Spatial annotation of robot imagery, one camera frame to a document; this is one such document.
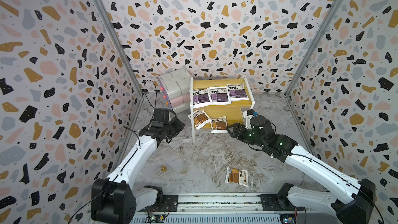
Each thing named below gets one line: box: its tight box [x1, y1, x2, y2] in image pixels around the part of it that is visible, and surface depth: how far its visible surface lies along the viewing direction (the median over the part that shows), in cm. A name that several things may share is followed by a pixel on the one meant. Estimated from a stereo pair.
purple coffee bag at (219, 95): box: [208, 86, 232, 106], surface depth 75 cm
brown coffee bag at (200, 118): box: [187, 109, 212, 130], surface depth 85 cm
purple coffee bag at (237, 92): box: [226, 82, 250, 102], surface depth 76 cm
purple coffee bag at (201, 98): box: [188, 88, 213, 109], surface depth 73 cm
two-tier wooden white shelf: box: [189, 75, 255, 144], surface depth 77 cm
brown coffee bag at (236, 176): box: [224, 166, 249, 188], surface depth 82 cm
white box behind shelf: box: [158, 67, 192, 110], surface depth 99 cm
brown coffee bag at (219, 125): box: [210, 115, 229, 134], surface depth 84 cm
